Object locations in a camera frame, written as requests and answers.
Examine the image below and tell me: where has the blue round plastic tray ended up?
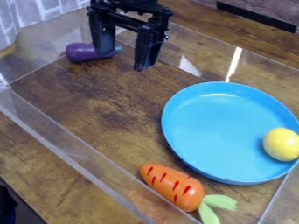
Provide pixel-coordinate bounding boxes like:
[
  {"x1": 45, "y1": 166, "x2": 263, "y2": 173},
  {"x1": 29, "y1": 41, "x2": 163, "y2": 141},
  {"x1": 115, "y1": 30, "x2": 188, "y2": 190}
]
[{"x1": 161, "y1": 81, "x2": 299, "y2": 186}]

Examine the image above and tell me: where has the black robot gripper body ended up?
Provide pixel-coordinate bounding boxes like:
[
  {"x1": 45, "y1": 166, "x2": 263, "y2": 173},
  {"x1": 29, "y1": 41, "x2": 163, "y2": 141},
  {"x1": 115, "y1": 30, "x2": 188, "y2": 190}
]
[{"x1": 88, "y1": 0, "x2": 173, "y2": 32}]

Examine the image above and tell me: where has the clear acrylic enclosure wall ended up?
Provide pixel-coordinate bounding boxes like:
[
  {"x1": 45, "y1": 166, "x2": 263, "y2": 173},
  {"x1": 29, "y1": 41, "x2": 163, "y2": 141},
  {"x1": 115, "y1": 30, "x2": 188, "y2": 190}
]
[{"x1": 0, "y1": 0, "x2": 299, "y2": 224}]

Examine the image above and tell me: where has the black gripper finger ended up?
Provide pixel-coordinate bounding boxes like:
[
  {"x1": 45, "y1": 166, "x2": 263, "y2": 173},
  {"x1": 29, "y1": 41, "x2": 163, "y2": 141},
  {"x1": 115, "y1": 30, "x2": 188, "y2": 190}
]
[
  {"x1": 88, "y1": 12, "x2": 116, "y2": 55},
  {"x1": 135, "y1": 25, "x2": 164, "y2": 72}
]

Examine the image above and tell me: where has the black bar on background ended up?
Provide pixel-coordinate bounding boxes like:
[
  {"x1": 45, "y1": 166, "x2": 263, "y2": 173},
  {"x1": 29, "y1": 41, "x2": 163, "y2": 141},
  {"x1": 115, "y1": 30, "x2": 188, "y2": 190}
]
[{"x1": 216, "y1": 1, "x2": 296, "y2": 33}]

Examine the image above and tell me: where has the white grid curtain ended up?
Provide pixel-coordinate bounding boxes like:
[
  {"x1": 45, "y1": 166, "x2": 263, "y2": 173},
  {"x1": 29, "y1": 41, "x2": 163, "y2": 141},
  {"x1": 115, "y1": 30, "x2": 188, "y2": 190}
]
[{"x1": 0, "y1": 0, "x2": 89, "y2": 51}]

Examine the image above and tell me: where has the yellow toy lemon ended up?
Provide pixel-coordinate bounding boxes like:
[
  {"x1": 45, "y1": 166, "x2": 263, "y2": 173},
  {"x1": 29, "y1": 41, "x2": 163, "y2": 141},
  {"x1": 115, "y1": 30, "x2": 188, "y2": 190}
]
[{"x1": 263, "y1": 128, "x2": 299, "y2": 162}]

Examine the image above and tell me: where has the orange toy carrot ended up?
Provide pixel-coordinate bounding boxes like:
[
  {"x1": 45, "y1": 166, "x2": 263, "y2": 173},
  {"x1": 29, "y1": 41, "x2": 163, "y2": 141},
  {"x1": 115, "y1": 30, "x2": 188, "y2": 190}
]
[{"x1": 139, "y1": 163, "x2": 238, "y2": 224}]

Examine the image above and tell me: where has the purple toy eggplant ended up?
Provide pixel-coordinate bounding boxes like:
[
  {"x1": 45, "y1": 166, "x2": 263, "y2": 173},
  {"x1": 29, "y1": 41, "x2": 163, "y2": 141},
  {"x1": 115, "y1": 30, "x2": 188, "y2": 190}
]
[{"x1": 65, "y1": 43, "x2": 123, "y2": 63}]

